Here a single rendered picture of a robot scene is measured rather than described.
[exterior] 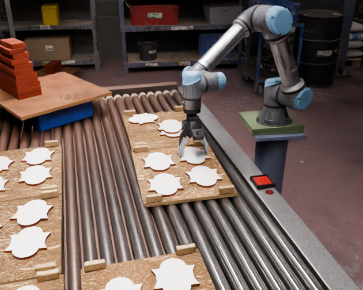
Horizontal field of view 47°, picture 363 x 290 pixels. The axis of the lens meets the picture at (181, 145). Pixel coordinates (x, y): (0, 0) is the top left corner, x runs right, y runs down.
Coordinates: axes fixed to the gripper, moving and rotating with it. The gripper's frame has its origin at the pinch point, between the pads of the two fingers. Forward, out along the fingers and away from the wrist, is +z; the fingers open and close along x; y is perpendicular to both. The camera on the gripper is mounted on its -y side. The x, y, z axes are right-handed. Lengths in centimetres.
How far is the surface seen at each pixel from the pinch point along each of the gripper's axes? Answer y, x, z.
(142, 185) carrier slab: -18.0, 24.4, 2.5
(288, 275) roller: -71, -11, 9
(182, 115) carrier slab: 45.0, -4.7, -3.1
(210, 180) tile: -21.3, -1.4, 1.8
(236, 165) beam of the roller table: -6.9, -17.0, 3.6
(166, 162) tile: -4.1, 12.6, 0.3
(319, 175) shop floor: 123, -135, 84
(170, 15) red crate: 431, -70, -22
